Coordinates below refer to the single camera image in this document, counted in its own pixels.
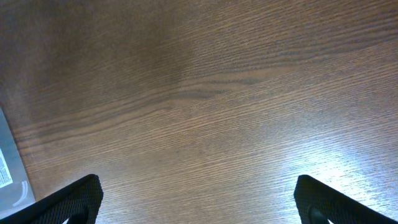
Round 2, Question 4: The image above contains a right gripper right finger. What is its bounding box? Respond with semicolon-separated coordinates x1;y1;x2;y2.
294;175;397;224

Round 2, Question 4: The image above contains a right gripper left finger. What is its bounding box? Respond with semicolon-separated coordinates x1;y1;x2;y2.
1;174;103;224

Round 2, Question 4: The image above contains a clear plastic container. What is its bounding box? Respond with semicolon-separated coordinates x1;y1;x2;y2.
1;110;36;219

